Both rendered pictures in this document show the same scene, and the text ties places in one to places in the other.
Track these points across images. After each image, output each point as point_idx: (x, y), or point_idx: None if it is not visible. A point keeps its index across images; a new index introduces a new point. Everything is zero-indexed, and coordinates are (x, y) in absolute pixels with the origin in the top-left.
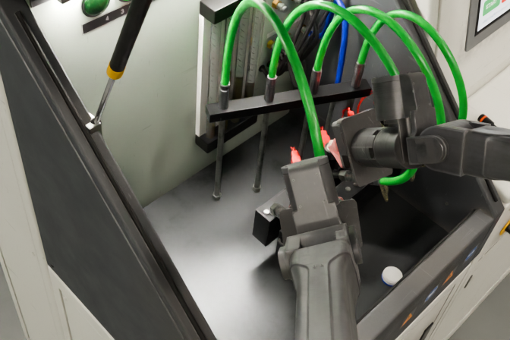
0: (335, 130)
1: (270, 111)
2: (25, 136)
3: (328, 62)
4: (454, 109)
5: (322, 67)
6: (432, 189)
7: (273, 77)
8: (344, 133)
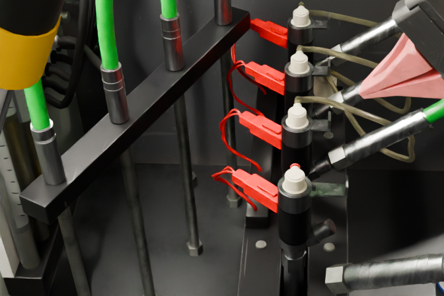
0: (411, 26)
1: (135, 139)
2: None
3: (129, 30)
4: None
5: (122, 44)
6: None
7: (116, 64)
8: (441, 17)
